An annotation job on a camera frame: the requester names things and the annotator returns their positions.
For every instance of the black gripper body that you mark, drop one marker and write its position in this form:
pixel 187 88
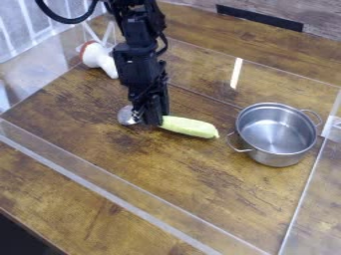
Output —
pixel 142 72

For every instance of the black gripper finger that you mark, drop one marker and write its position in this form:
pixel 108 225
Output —
pixel 165 99
pixel 153 113

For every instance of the green handled metal spoon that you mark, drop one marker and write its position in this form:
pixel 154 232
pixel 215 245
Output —
pixel 177 124

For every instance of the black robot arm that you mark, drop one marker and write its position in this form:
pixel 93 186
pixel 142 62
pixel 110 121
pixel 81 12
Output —
pixel 142 23

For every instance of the white mushroom toy red cap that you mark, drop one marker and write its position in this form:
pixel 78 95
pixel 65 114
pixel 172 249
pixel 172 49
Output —
pixel 96 57

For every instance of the clear acrylic stand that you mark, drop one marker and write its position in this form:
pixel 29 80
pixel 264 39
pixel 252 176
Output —
pixel 100 32

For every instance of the stainless steel pot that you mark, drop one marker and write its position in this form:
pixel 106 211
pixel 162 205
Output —
pixel 275 133

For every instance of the black bar on table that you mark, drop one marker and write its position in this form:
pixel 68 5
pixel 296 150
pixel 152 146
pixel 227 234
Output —
pixel 260 18

